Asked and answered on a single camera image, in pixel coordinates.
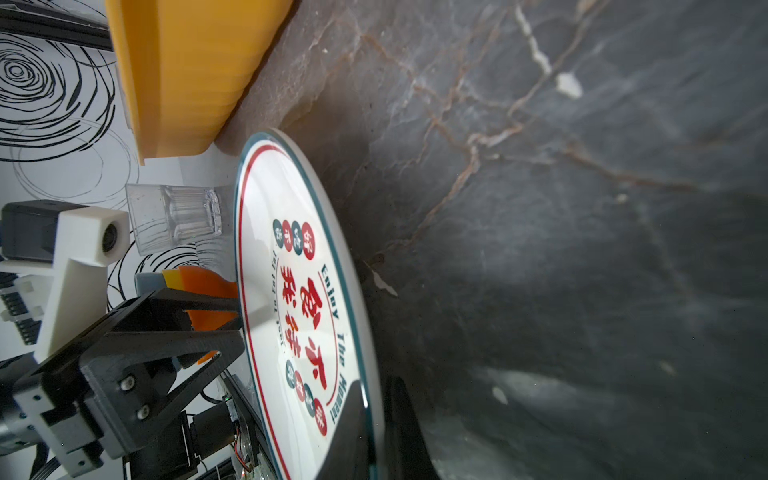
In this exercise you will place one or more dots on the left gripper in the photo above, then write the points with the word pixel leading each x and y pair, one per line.
pixel 125 399

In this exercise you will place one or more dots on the yellow plastic bin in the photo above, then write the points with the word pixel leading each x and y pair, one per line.
pixel 184 66

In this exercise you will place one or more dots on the clear glass cup left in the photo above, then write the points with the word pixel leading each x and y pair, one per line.
pixel 164 217

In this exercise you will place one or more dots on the yellow bowl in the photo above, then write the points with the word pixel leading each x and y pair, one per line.
pixel 173 279

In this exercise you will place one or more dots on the blue bowl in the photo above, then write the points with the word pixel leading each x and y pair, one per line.
pixel 148 282

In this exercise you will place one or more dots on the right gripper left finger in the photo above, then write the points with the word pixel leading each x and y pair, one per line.
pixel 348 454

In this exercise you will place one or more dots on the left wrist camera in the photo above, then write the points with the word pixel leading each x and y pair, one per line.
pixel 88 240

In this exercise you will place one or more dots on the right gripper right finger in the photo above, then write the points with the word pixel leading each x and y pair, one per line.
pixel 406 453

